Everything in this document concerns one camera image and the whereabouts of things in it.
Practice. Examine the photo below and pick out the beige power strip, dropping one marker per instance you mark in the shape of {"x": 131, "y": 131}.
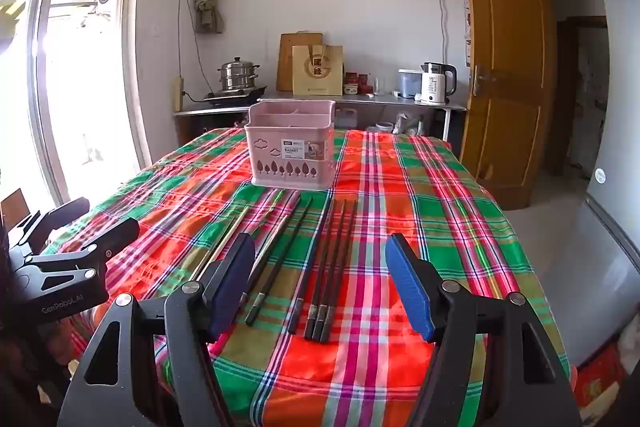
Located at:
{"x": 177, "y": 94}

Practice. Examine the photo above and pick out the pink plastic utensil basket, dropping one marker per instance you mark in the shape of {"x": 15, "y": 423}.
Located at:
{"x": 290, "y": 167}

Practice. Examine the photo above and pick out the white window frame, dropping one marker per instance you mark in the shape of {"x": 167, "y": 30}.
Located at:
{"x": 131, "y": 57}

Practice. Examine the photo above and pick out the plaid tablecloth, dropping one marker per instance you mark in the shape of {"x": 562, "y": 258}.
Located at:
{"x": 400, "y": 232}

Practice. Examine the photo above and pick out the clear plastic water jug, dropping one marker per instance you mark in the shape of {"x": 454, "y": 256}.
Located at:
{"x": 409, "y": 84}

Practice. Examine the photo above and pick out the plastic liquid jug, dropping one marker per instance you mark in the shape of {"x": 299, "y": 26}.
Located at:
{"x": 346, "y": 118}

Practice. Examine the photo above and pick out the wall calendar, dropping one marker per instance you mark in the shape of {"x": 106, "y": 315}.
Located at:
{"x": 467, "y": 27}

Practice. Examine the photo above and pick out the clear drinking glass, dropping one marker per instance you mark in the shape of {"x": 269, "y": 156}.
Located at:
{"x": 380, "y": 87}

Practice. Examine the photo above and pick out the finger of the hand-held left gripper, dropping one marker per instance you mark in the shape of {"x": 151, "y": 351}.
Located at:
{"x": 115, "y": 234}
{"x": 60, "y": 214}

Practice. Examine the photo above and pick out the person's left forearm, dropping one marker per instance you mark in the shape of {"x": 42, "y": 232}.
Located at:
{"x": 30, "y": 382}

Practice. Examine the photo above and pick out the plastic bags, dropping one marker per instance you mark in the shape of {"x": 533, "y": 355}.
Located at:
{"x": 410, "y": 123}

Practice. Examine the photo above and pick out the tan paper bag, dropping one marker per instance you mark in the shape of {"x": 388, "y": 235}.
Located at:
{"x": 317, "y": 72}

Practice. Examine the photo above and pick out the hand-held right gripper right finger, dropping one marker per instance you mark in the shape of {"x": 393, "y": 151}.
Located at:
{"x": 407, "y": 287}

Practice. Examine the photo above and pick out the grey refrigerator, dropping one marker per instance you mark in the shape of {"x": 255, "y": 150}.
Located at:
{"x": 610, "y": 232}

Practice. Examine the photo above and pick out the wooden cutting board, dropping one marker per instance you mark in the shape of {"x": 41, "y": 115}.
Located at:
{"x": 285, "y": 57}

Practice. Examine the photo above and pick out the dark wooden door frame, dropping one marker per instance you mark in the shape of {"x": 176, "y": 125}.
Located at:
{"x": 562, "y": 97}

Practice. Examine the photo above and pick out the steel steamer pot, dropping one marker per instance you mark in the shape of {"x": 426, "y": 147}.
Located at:
{"x": 239, "y": 74}

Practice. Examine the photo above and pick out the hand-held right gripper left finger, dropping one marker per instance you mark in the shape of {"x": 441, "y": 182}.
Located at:
{"x": 235, "y": 287}

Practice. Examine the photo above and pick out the red lid jar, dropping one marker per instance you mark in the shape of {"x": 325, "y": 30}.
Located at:
{"x": 351, "y": 84}
{"x": 364, "y": 83}

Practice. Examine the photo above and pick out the red bag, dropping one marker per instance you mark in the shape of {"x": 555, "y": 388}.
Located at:
{"x": 600, "y": 377}

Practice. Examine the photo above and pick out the white bowl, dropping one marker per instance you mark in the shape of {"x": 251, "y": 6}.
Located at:
{"x": 384, "y": 127}

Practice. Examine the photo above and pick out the wooden door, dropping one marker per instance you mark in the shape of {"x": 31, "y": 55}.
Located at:
{"x": 505, "y": 107}

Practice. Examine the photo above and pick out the black induction cooker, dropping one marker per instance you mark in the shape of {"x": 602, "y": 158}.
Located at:
{"x": 235, "y": 97}

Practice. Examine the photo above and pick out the metal shelf table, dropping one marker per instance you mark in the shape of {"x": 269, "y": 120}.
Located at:
{"x": 360, "y": 101}

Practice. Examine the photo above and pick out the white electric kettle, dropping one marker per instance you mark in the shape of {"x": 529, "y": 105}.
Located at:
{"x": 432, "y": 89}

